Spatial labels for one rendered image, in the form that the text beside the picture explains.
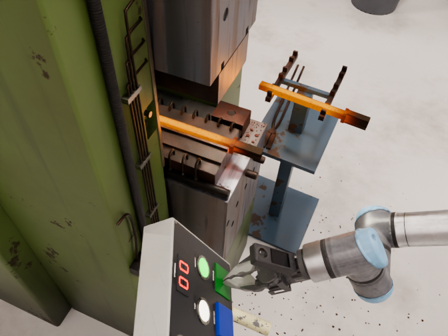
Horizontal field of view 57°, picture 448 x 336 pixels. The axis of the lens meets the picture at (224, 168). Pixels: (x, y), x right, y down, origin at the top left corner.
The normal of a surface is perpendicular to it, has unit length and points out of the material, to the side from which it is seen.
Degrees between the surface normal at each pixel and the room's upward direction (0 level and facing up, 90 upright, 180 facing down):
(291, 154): 0
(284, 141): 0
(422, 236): 63
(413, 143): 0
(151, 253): 30
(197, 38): 90
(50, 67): 90
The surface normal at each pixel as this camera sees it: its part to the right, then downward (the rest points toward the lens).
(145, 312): -0.47, -0.54
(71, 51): 0.92, 0.33
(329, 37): 0.04, -0.62
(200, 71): -0.39, 0.71
